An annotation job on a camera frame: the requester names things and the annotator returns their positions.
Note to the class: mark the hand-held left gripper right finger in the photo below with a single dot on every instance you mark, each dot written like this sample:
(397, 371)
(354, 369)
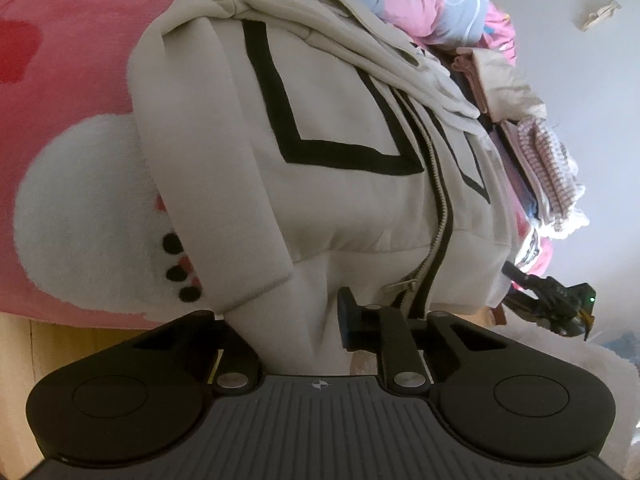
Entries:
(345, 315)

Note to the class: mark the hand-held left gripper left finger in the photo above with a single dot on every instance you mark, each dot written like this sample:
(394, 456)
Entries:
(240, 360)

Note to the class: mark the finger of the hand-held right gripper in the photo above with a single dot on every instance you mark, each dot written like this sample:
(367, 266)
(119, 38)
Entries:
(527, 309)
(522, 277)

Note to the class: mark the beige zip jacket black stripes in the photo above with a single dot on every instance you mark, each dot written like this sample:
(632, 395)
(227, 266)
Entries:
(325, 195)

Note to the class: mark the pale blue object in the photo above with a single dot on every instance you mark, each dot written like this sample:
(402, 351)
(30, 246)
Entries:
(622, 342)

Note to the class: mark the folded checked garment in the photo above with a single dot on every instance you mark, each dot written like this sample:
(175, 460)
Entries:
(550, 170)

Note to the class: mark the folded dark garment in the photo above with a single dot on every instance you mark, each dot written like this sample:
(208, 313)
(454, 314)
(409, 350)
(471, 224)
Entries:
(467, 90)

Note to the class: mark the pink grey blue floral quilt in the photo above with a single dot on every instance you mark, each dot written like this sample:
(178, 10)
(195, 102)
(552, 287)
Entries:
(425, 5)

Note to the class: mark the pink printed bed blanket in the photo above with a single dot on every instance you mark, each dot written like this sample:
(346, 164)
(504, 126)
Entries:
(75, 85)

